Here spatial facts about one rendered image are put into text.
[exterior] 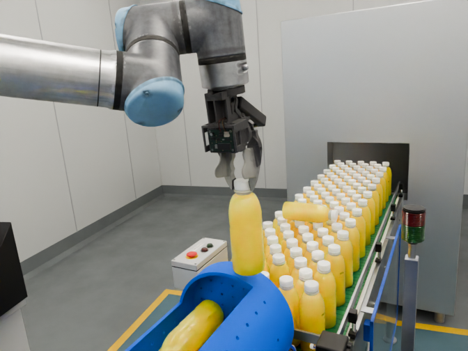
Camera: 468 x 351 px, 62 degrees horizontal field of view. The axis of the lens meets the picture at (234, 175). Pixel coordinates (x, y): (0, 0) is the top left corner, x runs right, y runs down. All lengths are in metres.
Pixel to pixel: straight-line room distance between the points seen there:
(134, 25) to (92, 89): 0.16
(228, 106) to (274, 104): 4.43
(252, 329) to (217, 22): 0.58
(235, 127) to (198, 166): 4.97
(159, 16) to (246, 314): 0.58
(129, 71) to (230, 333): 0.50
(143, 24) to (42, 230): 3.71
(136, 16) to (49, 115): 3.65
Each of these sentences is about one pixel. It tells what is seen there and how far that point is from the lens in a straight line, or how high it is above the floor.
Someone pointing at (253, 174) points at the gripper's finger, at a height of 1.47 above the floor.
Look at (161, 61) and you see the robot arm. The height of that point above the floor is 1.70.
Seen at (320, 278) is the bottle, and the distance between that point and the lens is 1.22.
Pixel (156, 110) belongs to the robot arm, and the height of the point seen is 1.62.
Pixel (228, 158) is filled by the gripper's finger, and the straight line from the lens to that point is 0.80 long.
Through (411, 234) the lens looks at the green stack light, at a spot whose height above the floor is 1.19.
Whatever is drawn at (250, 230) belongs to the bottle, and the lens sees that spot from 0.81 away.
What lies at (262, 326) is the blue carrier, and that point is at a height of 1.17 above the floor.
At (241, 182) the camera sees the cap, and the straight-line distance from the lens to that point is 0.79.
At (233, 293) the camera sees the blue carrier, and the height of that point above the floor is 1.15.
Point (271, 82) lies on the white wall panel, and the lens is 5.14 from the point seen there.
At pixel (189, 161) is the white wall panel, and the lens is 5.70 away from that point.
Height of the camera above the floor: 1.66
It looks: 14 degrees down
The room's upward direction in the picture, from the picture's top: 4 degrees counter-clockwise
